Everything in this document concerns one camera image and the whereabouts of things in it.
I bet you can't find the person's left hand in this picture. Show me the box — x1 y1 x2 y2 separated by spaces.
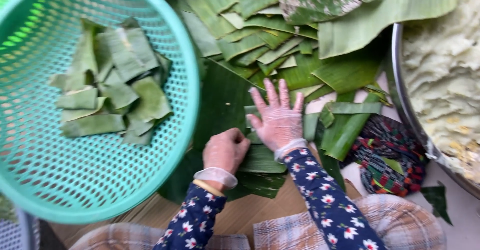
193 128 251 189

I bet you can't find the person's left leg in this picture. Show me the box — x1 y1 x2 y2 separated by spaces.
68 222 251 250

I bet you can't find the steel basin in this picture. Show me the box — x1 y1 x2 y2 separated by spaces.
384 23 480 202

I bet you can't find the person's right hand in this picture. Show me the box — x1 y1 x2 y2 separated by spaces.
245 78 309 161

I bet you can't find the white plastic basket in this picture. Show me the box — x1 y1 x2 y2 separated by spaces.
0 205 41 250

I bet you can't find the large pale green banana leaf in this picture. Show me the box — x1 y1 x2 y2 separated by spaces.
317 0 459 60

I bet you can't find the pile of folded leaf parcels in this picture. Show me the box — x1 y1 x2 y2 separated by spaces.
50 17 174 146

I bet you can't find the gold bangle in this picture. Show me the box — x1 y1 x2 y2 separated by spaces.
192 179 226 198

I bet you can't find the long green leaf strip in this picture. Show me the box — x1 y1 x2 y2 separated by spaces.
319 92 384 162

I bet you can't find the pale yellow mashed filling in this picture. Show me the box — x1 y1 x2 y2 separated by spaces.
400 0 480 185

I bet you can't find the person's right leg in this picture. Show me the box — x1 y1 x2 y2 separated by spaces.
253 193 448 250

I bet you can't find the person's leg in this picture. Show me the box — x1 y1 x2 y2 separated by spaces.
68 222 251 250
253 193 448 250

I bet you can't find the heap of cut banana leaves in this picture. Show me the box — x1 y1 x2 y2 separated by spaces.
170 0 391 104

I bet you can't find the small dark leaf scrap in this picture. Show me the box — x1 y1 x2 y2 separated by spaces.
420 182 454 226

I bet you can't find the multicoloured woven cloth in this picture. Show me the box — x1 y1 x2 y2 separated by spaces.
340 114 430 198

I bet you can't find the banana leaf piece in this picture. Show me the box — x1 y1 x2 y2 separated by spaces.
238 105 320 174

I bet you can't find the dark green banana leaf sheet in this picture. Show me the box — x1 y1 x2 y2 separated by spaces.
157 59 287 205

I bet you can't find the teal plastic perforated basket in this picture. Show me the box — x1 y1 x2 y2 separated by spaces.
0 0 201 225

